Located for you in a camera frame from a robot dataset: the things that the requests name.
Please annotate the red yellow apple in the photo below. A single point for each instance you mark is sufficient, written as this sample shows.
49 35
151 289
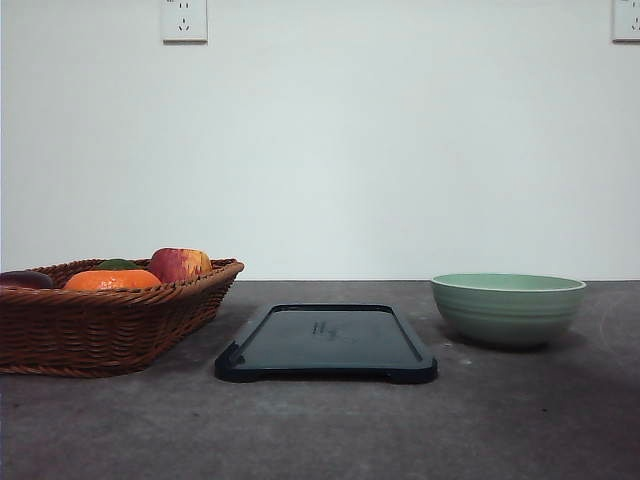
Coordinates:
180 264

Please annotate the dark green fruit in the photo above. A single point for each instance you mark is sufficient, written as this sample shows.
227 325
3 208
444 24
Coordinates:
118 264

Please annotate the orange tangerine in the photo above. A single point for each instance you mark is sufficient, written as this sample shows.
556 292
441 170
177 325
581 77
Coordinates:
107 280

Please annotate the light green ceramic bowl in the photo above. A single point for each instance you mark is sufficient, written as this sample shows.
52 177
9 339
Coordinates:
507 308

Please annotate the dark blue rectangular tray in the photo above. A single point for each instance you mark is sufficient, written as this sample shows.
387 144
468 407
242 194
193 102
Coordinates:
328 342

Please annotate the white wall socket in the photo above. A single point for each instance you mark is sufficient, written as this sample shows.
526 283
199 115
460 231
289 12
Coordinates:
184 23
626 20

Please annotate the white wall socket right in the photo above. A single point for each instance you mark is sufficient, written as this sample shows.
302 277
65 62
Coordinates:
626 20

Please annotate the white wall socket left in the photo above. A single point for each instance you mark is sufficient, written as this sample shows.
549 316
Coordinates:
184 23

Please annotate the dark purple fruit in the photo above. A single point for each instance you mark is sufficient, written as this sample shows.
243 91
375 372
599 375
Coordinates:
26 278

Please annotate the brown wicker basket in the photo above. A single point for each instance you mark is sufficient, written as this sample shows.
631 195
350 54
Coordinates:
57 331

